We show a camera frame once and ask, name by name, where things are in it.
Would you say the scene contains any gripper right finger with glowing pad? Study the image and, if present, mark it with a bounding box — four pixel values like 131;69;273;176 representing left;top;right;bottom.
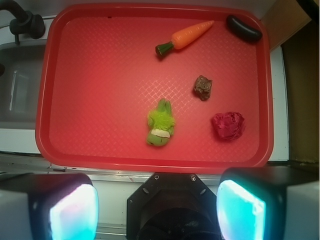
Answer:
216;166;320;240

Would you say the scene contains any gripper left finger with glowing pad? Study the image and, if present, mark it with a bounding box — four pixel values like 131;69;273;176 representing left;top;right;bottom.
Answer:
0;173;99;240

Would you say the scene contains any grey sink basin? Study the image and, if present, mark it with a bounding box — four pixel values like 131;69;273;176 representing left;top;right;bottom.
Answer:
0;39;47;130

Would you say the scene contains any brown crumpled lump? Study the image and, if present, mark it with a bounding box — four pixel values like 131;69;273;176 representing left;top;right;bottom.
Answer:
193;75;213;101

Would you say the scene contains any green plush toy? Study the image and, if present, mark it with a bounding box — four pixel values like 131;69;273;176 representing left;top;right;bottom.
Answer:
146;98;176;147

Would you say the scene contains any black toy eggplant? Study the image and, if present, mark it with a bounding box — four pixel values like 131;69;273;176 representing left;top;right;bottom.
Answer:
226;15;263;43

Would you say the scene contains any dark faucet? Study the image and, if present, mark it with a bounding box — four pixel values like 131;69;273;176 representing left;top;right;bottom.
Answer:
0;0;46;45

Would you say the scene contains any orange toy carrot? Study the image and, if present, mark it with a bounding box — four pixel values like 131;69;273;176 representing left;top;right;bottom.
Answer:
155;20;215;58

